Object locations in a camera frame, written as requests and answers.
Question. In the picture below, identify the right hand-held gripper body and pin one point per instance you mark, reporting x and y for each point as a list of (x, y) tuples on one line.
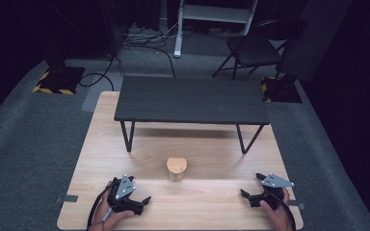
[(271, 189)]

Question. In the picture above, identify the black folding chair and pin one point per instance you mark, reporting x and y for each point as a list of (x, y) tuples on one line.
[(257, 48)]

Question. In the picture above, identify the small wooden cup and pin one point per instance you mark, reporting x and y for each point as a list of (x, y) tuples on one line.
[(176, 169)]

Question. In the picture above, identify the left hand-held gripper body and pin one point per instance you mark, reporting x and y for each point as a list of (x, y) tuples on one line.
[(122, 195)]

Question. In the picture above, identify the person's left hand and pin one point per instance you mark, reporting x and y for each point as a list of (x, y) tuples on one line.
[(109, 219)]

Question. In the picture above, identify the black base with yellow stripes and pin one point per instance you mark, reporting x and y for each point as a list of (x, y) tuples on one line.
[(281, 89), (61, 80)]

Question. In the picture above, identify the person's right hand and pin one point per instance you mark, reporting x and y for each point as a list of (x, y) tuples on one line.
[(277, 216)]

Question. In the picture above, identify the grey table bracket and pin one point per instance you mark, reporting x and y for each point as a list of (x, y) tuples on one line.
[(297, 204), (67, 198)]

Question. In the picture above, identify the white metal stand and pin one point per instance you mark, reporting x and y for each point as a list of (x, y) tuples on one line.
[(215, 14)]

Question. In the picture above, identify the black shelf with metal legs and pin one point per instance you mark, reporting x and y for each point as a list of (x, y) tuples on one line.
[(191, 99)]

